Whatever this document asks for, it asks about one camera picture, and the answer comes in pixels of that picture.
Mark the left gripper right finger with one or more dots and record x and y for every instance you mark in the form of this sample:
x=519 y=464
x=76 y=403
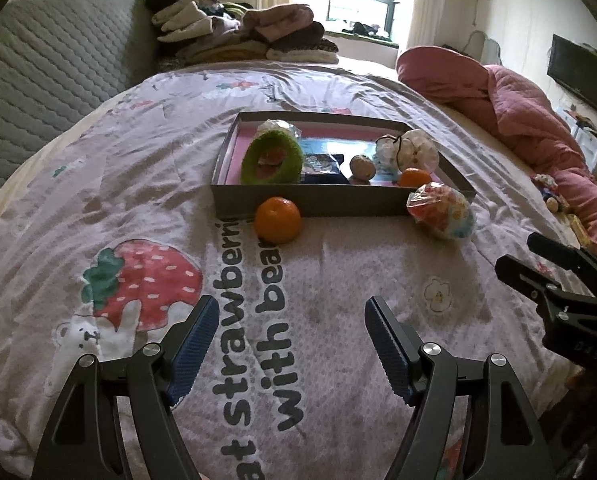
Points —
x=501 y=439

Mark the sheer white right curtain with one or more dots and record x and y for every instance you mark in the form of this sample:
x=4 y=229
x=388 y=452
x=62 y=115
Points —
x=425 y=22

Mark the small doll toy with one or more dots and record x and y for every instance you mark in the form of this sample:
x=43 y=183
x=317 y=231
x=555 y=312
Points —
x=550 y=193

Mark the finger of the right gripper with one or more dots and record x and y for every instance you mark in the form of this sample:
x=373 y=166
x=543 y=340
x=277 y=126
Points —
x=530 y=283
x=581 y=261

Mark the clear snack bag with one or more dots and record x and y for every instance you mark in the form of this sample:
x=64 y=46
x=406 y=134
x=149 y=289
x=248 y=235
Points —
x=443 y=211

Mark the orange mandarin near tray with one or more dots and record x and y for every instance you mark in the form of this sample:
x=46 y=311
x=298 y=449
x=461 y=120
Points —
x=277 y=221

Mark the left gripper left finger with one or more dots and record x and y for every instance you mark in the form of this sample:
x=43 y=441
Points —
x=84 y=439

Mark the walnut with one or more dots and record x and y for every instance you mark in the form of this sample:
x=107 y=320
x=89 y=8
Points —
x=362 y=168

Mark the shallow cardboard box tray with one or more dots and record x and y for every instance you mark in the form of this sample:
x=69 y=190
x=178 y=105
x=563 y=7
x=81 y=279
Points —
x=329 y=138

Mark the beige patterned mesh pouch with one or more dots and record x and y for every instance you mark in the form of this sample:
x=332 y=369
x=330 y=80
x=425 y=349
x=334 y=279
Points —
x=413 y=149

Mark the blue snack packet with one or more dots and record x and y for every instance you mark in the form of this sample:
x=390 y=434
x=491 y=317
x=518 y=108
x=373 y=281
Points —
x=322 y=169

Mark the wrapped snack bag in tray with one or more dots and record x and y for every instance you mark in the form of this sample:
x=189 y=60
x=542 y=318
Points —
x=279 y=125

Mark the white bedside cabinet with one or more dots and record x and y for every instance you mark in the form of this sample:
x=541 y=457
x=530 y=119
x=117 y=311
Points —
x=584 y=134

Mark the purple strawberry print bedsheet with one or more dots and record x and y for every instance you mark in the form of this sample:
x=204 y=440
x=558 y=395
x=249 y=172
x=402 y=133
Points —
x=100 y=252

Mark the person's right hand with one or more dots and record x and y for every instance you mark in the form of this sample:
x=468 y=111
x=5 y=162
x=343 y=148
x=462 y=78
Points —
x=580 y=426

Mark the pile of folded clothes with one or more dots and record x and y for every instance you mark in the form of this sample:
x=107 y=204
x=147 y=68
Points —
x=192 y=32

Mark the black wall television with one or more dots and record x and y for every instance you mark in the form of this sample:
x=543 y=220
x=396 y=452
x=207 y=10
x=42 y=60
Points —
x=574 y=67

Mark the pink quilted blanket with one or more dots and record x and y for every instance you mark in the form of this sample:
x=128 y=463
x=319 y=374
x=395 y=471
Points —
x=515 y=111

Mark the grey quilted headboard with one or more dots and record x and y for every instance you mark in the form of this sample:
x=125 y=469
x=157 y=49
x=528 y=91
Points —
x=59 y=61

